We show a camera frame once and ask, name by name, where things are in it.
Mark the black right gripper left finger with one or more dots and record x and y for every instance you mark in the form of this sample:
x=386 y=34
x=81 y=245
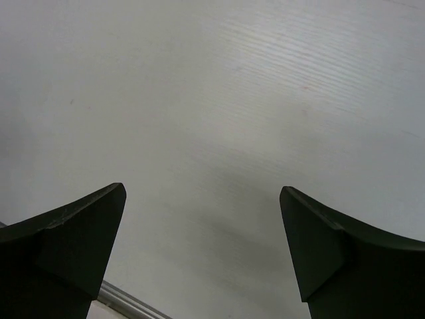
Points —
x=53 y=264

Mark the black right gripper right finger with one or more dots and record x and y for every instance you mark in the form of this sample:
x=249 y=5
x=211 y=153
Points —
x=346 y=268

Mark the aluminium table edge rail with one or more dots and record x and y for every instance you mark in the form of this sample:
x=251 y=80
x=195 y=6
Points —
x=126 y=304

